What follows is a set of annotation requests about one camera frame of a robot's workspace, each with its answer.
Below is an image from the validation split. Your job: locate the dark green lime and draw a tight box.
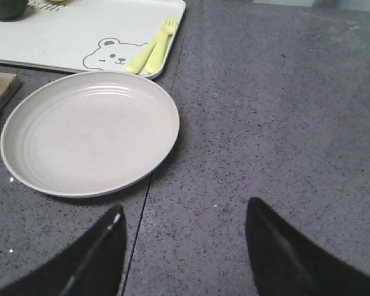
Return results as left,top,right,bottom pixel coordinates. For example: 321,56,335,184
0,0,28,21

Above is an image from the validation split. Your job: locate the beige round plate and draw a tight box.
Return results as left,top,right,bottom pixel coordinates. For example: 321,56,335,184
0,72,179,198

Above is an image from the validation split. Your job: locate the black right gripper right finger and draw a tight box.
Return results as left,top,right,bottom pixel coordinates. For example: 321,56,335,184
245,197,370,295

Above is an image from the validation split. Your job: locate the yellow plastic spoon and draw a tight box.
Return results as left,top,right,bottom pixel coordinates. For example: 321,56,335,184
126,32,160,74

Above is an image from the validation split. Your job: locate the yellow plastic fork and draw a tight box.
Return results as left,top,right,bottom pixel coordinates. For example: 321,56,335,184
146,16,177,73

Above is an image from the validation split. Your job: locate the white bear print tray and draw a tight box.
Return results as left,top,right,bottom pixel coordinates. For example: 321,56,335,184
0,1,186,73

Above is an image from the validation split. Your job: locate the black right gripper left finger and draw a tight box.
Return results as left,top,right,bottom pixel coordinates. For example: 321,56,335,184
0,205,126,295

